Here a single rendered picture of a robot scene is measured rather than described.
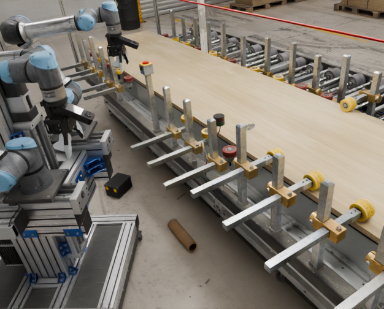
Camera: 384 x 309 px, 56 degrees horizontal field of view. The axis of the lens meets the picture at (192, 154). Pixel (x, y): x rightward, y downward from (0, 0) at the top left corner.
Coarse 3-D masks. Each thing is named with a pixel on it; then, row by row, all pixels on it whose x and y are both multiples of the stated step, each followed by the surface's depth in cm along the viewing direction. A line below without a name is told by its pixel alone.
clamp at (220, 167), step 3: (207, 156) 201; (219, 156) 198; (210, 159) 198; (213, 159) 196; (216, 159) 195; (219, 159) 195; (222, 159) 195; (216, 162) 193; (219, 162) 193; (225, 162) 192; (216, 165) 194; (219, 165) 191; (222, 165) 192; (225, 165) 193; (219, 168) 192; (222, 168) 193; (225, 168) 194; (219, 171) 194; (222, 171) 194
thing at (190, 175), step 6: (210, 162) 195; (228, 162) 198; (198, 168) 192; (204, 168) 191; (210, 168) 193; (216, 168) 195; (186, 174) 188; (192, 174) 188; (198, 174) 190; (174, 180) 185; (180, 180) 185; (186, 180) 188; (168, 186) 183; (174, 186) 185
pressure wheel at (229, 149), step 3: (225, 147) 198; (228, 147) 198; (231, 147) 198; (234, 147) 197; (225, 150) 196; (228, 150) 196; (231, 150) 195; (234, 150) 195; (225, 153) 194; (228, 153) 194; (231, 153) 193; (234, 153) 194; (225, 156) 196; (228, 156) 195; (231, 156) 194; (234, 156) 195
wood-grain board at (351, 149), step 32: (128, 64) 338; (160, 64) 330; (192, 64) 321; (224, 64) 313; (160, 96) 272; (192, 96) 262; (224, 96) 257; (256, 96) 252; (288, 96) 247; (224, 128) 218; (256, 128) 214; (288, 128) 210; (320, 128) 207; (352, 128) 203; (288, 160) 183; (320, 160) 181; (352, 160) 178; (352, 192) 158; (352, 224) 145
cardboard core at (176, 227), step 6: (174, 222) 271; (174, 228) 267; (180, 228) 265; (180, 234) 261; (186, 234) 259; (180, 240) 260; (186, 240) 255; (192, 240) 254; (186, 246) 253; (192, 246) 258
